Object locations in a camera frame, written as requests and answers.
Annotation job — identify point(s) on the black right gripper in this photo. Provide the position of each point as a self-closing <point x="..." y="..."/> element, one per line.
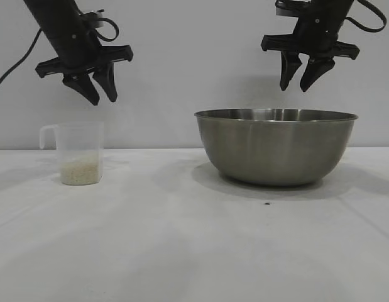
<point x="320" y="36"/>

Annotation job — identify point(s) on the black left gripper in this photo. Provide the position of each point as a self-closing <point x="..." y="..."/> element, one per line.
<point x="75" y="47"/>

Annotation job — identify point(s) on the clear plastic measuring cup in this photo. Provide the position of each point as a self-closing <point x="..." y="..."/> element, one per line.
<point x="81" y="138"/>

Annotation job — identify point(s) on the stainless steel mixing bowl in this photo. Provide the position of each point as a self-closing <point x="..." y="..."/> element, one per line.
<point x="276" y="148"/>

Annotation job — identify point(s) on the white rice grains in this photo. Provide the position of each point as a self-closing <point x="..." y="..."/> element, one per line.
<point x="81" y="171"/>

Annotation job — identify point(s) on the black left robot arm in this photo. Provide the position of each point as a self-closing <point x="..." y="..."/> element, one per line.
<point x="49" y="12"/>

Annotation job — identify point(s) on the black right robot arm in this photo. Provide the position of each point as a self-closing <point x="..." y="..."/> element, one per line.
<point x="330" y="6"/>

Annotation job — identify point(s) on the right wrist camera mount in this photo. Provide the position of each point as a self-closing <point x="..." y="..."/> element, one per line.
<point x="288" y="8"/>

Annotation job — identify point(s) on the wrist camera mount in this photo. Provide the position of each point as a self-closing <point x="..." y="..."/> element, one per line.
<point x="288" y="8"/>
<point x="92" y="17"/>

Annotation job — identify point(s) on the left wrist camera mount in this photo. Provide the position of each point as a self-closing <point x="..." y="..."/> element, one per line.
<point x="92" y="17"/>

